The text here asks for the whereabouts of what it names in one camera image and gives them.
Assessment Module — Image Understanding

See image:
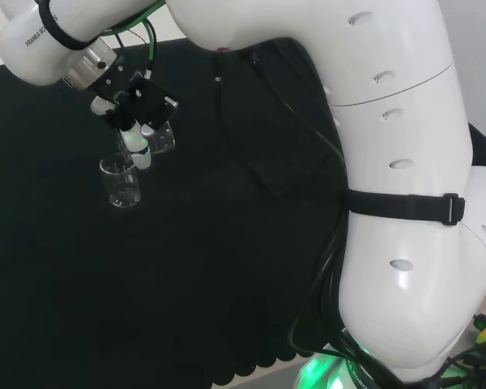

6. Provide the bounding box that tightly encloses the black strap with buckle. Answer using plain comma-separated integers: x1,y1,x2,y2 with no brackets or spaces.
342,192,467,226

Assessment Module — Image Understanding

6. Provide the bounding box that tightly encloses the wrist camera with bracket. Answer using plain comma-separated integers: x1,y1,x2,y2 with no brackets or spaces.
113,68,180,135

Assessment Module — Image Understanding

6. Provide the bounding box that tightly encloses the green cable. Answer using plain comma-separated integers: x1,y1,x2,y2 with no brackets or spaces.
104,0,167,80

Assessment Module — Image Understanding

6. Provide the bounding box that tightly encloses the black cable bundle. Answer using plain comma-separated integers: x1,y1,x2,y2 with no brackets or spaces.
287,100,349,357

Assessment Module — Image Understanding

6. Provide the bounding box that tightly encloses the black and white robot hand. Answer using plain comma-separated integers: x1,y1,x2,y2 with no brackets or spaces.
89,93,156,171

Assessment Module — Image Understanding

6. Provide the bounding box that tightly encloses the clear glass beaker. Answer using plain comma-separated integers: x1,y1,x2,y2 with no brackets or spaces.
115,120,177,157
99,153,142,208

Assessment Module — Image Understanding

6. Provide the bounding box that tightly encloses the black cloth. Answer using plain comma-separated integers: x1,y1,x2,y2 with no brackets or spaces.
0,38,486,380

